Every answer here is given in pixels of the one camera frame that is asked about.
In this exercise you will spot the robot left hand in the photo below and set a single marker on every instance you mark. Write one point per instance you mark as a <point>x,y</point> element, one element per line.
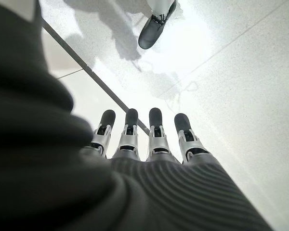
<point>110,192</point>

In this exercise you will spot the dark cabinet toe kick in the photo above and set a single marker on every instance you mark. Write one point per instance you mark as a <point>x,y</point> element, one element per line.
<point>86,67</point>

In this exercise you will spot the robot left leg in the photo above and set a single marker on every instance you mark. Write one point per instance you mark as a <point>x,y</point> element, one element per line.
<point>154,29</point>

